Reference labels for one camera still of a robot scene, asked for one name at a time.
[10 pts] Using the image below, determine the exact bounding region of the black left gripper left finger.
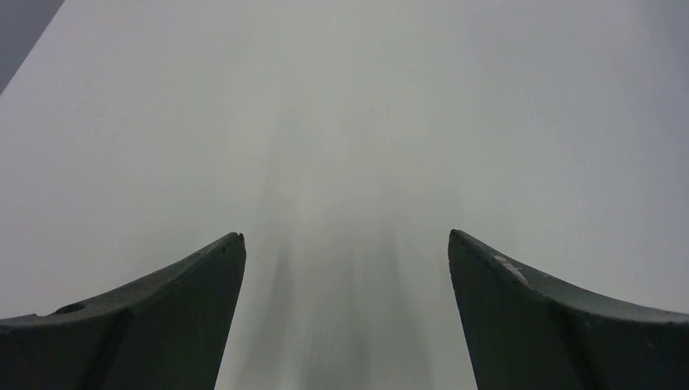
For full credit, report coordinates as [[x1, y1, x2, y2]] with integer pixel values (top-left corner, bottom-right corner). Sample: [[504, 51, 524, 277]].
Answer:
[[1, 232, 246, 389]]

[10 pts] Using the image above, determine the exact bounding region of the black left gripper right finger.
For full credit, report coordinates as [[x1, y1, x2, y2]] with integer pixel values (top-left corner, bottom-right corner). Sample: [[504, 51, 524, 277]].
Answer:
[[448, 230, 688, 389]]

